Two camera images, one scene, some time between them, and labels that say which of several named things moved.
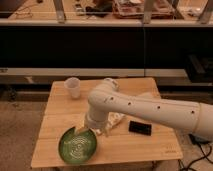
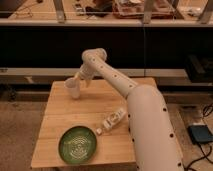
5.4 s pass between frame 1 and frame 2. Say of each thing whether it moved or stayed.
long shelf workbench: stayed
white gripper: moved
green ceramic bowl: stayed
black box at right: stayed
